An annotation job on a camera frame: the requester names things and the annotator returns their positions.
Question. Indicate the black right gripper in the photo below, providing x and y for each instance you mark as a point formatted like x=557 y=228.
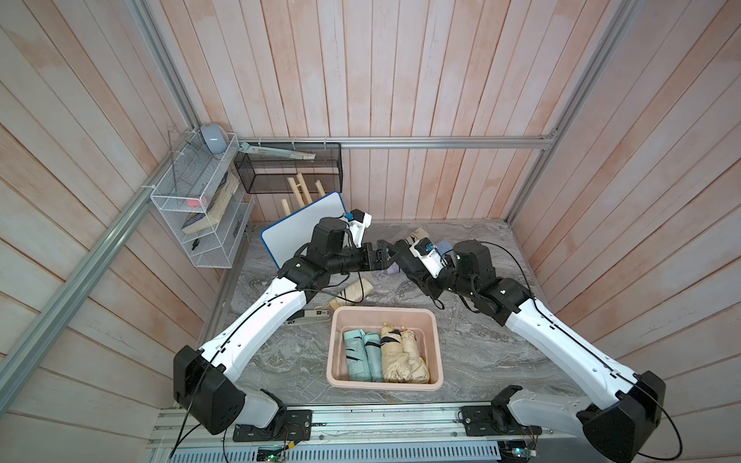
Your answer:
x=425 y=283

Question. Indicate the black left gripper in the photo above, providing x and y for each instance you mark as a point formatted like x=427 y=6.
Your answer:
x=369 y=262

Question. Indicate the purple umbrella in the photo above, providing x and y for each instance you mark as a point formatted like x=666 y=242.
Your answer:
x=393 y=269

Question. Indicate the beige black-striped umbrella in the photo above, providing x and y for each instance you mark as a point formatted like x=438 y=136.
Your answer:
x=353 y=294

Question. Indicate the pink plastic storage box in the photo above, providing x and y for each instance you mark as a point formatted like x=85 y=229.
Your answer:
x=370 y=319

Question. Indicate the mint green umbrella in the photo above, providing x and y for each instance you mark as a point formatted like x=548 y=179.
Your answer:
x=357 y=357
x=372 y=342

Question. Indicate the beige umbrella black lining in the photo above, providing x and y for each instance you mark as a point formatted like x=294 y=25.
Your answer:
x=393 y=357

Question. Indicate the beige umbrella with wooden handle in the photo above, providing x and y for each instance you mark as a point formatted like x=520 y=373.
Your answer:
x=416 y=370

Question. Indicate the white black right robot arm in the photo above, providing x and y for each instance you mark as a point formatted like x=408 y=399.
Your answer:
x=620 y=408

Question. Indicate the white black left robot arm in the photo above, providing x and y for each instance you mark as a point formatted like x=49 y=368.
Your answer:
x=204 y=378

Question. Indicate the small beige striped umbrella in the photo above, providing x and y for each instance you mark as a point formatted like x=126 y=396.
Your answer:
x=413 y=238

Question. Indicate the light blue folded umbrella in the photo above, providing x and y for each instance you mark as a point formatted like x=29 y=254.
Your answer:
x=444 y=248

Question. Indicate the blue framed whiteboard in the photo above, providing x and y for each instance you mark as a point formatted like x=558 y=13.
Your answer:
x=285 y=237

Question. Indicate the beige black stapler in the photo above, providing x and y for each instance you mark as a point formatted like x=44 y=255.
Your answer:
x=304 y=317

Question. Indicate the black mesh basket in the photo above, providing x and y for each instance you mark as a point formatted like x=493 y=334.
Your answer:
x=268 y=175

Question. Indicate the book on shelf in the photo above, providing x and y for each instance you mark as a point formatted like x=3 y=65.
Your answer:
x=197 y=222

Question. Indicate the grey round speaker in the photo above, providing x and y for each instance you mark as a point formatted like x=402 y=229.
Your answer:
x=216 y=138

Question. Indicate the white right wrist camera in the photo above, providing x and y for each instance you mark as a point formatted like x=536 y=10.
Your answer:
x=427 y=252

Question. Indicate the white wire shelf rack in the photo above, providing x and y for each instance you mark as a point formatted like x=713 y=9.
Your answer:
x=203 y=201

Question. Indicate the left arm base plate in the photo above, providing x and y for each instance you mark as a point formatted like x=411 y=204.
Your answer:
x=278 y=425

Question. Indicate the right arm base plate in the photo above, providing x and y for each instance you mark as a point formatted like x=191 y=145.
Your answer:
x=495 y=419

